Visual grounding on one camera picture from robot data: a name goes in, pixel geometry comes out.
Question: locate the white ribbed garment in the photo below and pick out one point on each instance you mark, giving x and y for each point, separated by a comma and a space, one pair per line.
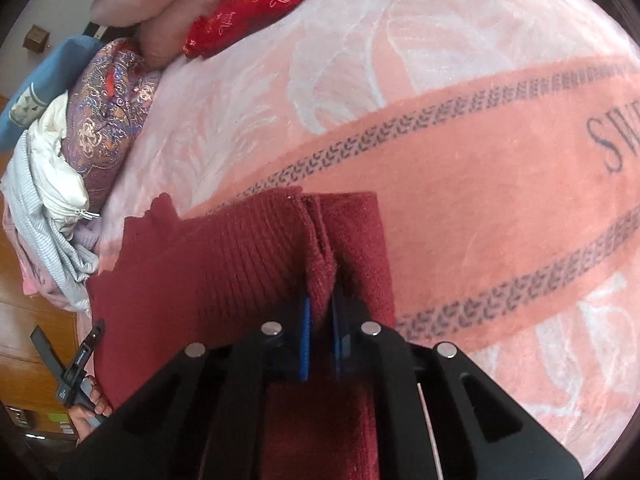
35, 220

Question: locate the person's left hand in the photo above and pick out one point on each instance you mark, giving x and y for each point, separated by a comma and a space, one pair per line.
82, 420

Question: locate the blue pillow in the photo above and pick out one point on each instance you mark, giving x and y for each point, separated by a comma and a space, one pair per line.
45, 80

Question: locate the purple patterned pillow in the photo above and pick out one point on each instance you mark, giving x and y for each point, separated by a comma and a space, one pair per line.
110, 110

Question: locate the folded pink fleece blanket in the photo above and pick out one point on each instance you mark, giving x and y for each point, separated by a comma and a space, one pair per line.
165, 5

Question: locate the dark red knit sweater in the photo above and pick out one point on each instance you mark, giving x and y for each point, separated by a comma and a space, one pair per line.
215, 270

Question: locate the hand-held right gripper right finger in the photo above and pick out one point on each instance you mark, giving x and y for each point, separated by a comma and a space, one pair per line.
337, 340

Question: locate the mauve garment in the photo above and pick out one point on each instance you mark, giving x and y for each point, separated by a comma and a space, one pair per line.
87, 235

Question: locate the small wooden wall box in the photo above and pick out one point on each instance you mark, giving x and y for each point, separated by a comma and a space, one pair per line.
37, 38

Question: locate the pink garment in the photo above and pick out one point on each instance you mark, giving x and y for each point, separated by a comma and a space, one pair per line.
30, 280

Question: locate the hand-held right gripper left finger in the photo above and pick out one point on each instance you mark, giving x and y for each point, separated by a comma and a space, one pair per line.
305, 340

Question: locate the red embroidered pouch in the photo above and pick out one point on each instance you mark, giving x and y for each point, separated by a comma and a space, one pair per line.
240, 15

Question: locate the cream zippered garment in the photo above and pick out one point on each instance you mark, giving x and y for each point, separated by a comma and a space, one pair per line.
55, 175

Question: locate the pink patterned blanket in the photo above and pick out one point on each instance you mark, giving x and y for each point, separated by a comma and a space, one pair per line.
450, 185

